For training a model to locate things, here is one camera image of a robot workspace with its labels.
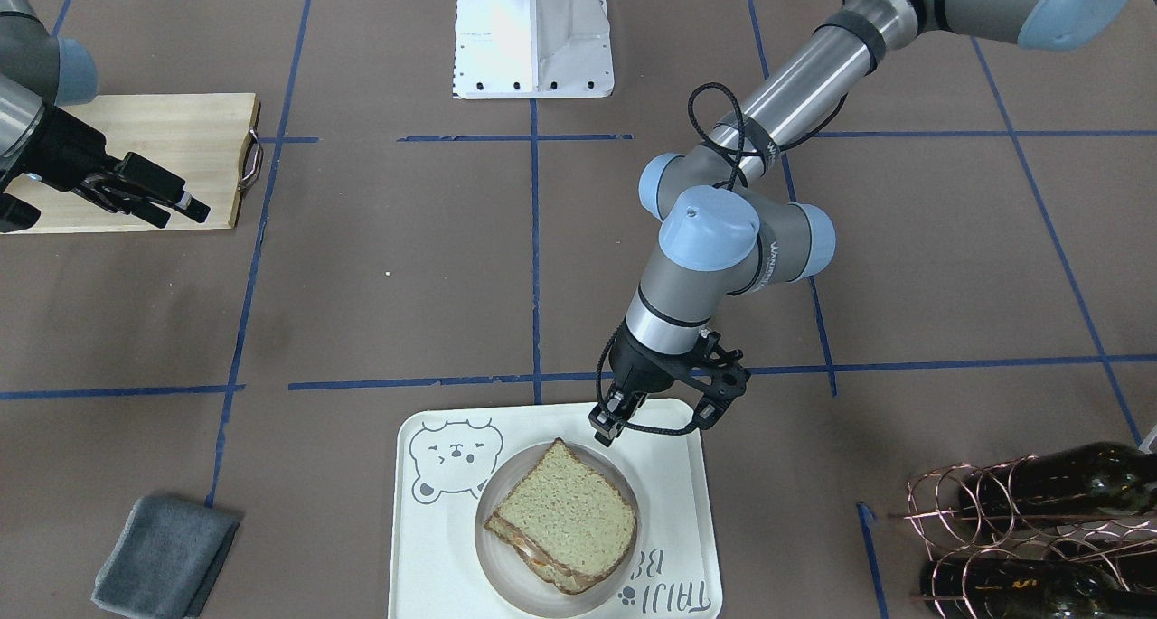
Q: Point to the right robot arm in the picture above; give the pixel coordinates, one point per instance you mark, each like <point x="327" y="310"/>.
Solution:
<point x="386" y="231"/>

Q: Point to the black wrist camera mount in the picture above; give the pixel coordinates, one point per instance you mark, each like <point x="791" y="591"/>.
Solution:
<point x="716" y="372"/>

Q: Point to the white bear serving tray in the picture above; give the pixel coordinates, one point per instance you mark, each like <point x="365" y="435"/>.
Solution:
<point x="445" y="460"/>

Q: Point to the lower dark glass bottle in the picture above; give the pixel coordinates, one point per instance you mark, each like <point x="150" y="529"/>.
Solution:
<point x="996" y="587"/>

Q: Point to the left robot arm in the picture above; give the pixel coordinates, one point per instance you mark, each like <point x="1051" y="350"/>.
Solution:
<point x="718" y="238"/>

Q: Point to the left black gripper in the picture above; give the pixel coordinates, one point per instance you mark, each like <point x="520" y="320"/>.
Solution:
<point x="635" y="364"/>

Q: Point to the dark glass bottle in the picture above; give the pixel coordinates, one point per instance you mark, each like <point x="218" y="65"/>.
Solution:
<point x="996" y="587"/>
<point x="1089" y="481"/>

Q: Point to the grey folded cloth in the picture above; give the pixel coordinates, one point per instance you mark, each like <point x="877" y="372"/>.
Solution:
<point x="166" y="560"/>

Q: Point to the copper wire bottle rack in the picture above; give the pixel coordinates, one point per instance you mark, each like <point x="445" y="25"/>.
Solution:
<point x="1122" y="546"/>

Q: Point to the bread slice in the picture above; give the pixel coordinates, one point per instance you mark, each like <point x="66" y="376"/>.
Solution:
<point x="570" y="511"/>
<point x="566" y="580"/>

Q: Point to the upper dark glass bottle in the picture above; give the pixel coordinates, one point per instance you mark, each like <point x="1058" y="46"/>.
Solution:
<point x="1089" y="481"/>

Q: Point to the white round plate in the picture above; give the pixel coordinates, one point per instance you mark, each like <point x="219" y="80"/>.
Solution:
<point x="507" y="574"/>

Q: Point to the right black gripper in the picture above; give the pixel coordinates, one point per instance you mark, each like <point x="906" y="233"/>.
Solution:
<point x="60" y="149"/>

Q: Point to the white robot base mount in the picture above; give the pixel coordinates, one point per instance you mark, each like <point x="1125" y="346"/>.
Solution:
<point x="508" y="49"/>

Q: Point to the wooden cutting board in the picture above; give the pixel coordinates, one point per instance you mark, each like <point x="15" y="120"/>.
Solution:
<point x="202" y="137"/>

